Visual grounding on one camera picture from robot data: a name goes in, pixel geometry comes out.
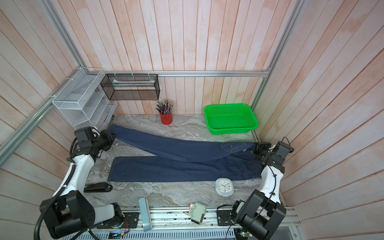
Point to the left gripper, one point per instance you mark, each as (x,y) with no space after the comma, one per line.
(111,136)

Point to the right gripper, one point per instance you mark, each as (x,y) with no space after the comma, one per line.
(258,146)

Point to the green plastic basket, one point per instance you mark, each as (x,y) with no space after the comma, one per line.
(230,119)

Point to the dark blue denim trousers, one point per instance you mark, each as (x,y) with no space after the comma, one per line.
(172,160)

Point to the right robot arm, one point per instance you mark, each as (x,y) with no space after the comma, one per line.
(261,214)

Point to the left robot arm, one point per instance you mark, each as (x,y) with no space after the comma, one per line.
(68,211)

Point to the black stapler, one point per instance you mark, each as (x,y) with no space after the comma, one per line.
(98,188)

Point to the white alarm clock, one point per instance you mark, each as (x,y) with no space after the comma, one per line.
(224,187)

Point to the red pencil cup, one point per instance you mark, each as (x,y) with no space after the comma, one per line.
(166,119)

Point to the coloured pencils bunch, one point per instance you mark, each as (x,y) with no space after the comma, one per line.
(164,107)

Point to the grey white small device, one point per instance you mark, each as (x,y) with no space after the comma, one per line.
(197,212)

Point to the light blue flat block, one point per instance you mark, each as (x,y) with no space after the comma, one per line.
(145,214)

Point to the white wire mesh shelf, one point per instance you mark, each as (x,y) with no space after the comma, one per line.
(83,102)

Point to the black mesh wall basket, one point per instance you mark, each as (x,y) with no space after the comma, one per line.
(131,87)

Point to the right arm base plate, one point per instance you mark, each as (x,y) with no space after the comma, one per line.
(224,218)

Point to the aluminium frame rail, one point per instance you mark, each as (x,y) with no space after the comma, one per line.
(183,74)

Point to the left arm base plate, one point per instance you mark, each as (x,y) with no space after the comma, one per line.
(130,221)

